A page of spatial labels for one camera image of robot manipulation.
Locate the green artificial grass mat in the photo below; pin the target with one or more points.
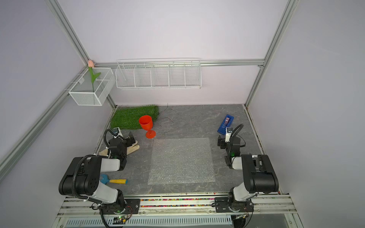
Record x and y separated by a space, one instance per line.
128 117

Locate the blue tape dispenser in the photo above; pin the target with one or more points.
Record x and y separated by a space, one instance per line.
222 128

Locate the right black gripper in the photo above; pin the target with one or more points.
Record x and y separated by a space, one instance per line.
223 142

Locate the small white mesh basket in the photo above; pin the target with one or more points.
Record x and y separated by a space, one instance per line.
82 92

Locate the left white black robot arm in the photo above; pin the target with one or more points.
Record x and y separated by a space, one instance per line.
83 180

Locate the clear bubble wrap sheet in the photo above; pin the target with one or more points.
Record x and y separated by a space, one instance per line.
181 161

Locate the red plastic wine glass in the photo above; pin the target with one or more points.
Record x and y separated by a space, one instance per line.
146 123

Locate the blue yellow garden rake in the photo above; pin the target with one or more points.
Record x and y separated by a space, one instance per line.
105 179

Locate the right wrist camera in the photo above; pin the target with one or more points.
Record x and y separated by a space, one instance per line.
229 131

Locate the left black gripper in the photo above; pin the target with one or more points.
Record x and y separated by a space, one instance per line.
127 141

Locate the pink artificial tulip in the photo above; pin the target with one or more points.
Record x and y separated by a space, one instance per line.
93 75

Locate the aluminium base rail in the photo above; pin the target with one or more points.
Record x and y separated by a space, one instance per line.
181 210

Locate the long white wire basket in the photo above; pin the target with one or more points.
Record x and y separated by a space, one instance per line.
159 73

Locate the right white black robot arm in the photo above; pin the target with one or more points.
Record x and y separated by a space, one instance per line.
258 175

